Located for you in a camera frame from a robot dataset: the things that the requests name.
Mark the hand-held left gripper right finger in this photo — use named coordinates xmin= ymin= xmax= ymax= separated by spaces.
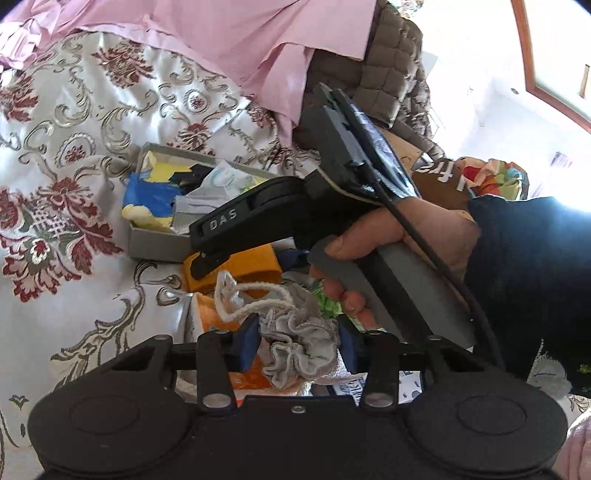
xmin=335 ymin=314 xmax=499 ymax=411

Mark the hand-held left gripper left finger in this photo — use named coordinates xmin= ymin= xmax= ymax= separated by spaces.
xmin=106 ymin=313 xmax=262 ymax=415

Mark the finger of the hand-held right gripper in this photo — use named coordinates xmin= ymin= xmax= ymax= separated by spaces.
xmin=189 ymin=249 xmax=232 ymax=281

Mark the orange fabric pouch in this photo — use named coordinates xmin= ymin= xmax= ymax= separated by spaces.
xmin=184 ymin=244 xmax=282 ymax=294

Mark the grey drawstring pouch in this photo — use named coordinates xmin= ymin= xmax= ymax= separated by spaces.
xmin=213 ymin=270 xmax=342 ymax=391

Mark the grey box with cartoon lining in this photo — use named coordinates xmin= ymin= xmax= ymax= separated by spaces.
xmin=121 ymin=142 xmax=278 ymax=263

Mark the teal and white wipes packet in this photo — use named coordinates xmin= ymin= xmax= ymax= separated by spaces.
xmin=191 ymin=159 xmax=262 ymax=204

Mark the person's right forearm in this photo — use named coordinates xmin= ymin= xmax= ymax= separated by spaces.
xmin=464 ymin=194 xmax=591 ymax=398

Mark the person's right hand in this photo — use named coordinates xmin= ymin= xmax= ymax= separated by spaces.
xmin=308 ymin=196 xmax=482 ymax=329

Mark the white waffle towel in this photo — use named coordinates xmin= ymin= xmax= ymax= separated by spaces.
xmin=305 ymin=348 xmax=370 ymax=388

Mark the orange and white carton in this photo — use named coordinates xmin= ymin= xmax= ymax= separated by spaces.
xmin=187 ymin=292 xmax=278 ymax=393

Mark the clear bag of green pieces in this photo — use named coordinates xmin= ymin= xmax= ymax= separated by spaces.
xmin=314 ymin=279 xmax=345 ymax=321

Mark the dark blue cloth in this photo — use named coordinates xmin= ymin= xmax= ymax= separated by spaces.
xmin=277 ymin=248 xmax=311 ymax=278

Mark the white and blue milk carton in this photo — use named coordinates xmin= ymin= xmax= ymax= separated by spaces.
xmin=318 ymin=369 xmax=426 ymax=402

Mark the brown printed cloth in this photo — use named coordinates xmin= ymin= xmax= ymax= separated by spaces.
xmin=406 ymin=154 xmax=481 ymax=210

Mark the floral satin blanket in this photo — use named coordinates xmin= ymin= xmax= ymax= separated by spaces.
xmin=0 ymin=30 xmax=591 ymax=467

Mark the olive quilted jacket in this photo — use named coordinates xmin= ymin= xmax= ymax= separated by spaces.
xmin=295 ymin=0 xmax=444 ymax=153

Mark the pink cloth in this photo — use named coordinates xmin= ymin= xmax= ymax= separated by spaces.
xmin=0 ymin=0 xmax=377 ymax=125

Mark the colourful orange cloth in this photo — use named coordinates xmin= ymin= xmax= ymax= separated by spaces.
xmin=455 ymin=156 xmax=529 ymax=200

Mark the pink fleece garment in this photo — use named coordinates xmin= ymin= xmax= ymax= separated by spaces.
xmin=556 ymin=408 xmax=591 ymax=480

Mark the brown wooden door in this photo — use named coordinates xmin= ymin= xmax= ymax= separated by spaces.
xmin=510 ymin=0 xmax=591 ymax=134

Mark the black cable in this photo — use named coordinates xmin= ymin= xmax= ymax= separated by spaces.
xmin=355 ymin=159 xmax=506 ymax=367

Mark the wooden bed frame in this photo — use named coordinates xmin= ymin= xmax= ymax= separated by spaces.
xmin=385 ymin=131 xmax=428 ymax=162

